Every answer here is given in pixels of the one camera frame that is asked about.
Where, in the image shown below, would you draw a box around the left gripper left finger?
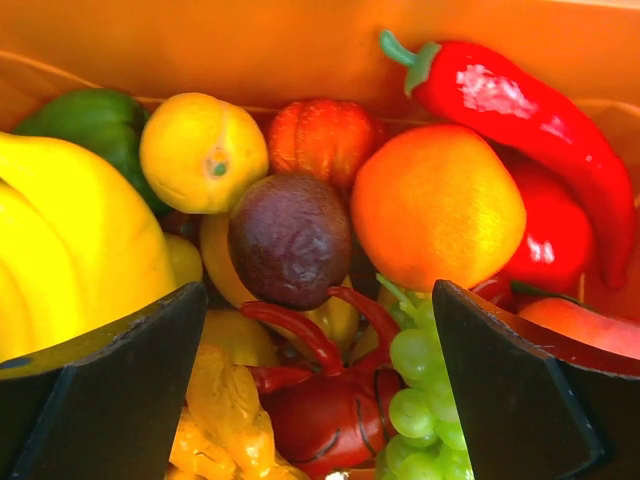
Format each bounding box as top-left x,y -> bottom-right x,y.
1,283 -> 208,480

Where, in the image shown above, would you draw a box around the fake peach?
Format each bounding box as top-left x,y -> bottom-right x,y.
518,297 -> 639,359

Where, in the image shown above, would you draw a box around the yellow fake banana bunch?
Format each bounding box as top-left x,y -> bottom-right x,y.
1,133 -> 177,360

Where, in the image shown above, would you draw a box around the orange plastic bin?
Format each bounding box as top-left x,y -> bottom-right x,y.
0,0 -> 640,321

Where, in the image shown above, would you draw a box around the dark red fake beet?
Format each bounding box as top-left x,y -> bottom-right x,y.
228,173 -> 352,310

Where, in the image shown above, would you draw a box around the red fake chili pepper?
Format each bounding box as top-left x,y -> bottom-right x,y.
379,29 -> 636,289

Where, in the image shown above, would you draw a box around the green fake bell pepper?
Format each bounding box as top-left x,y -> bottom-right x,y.
13,88 -> 171,217

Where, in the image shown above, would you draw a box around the green fake grapes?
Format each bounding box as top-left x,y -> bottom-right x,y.
375,275 -> 474,480

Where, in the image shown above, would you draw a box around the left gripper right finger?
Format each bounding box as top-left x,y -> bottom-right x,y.
432,280 -> 639,480

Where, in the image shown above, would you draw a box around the red fake apple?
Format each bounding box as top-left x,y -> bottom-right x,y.
472,159 -> 594,308

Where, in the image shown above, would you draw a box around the yellow fake apple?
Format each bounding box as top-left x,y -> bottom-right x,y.
140,93 -> 269,214

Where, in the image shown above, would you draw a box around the small fake orange pumpkin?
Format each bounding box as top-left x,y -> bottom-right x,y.
267,98 -> 385,195

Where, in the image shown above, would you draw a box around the red fake crab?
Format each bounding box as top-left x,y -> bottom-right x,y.
240,286 -> 404,479

